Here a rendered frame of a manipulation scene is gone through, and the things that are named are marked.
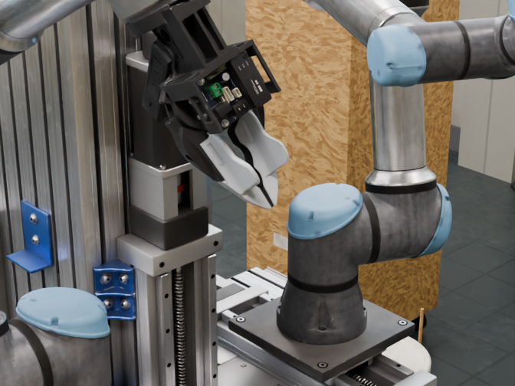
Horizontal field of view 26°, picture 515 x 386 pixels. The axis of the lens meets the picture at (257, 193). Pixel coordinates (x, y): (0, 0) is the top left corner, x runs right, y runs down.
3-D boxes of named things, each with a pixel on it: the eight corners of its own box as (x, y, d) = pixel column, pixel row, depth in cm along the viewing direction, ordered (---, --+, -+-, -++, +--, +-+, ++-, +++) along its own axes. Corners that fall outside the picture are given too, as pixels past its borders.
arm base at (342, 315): (257, 319, 187) (257, 267, 183) (320, 290, 196) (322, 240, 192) (322, 355, 177) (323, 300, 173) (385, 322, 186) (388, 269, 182)
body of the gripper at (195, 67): (222, 142, 94) (149, 17, 91) (180, 146, 102) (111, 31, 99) (287, 95, 97) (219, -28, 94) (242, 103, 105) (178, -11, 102)
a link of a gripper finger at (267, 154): (296, 207, 100) (246, 119, 97) (265, 206, 105) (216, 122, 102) (321, 188, 101) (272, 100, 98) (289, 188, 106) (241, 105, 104)
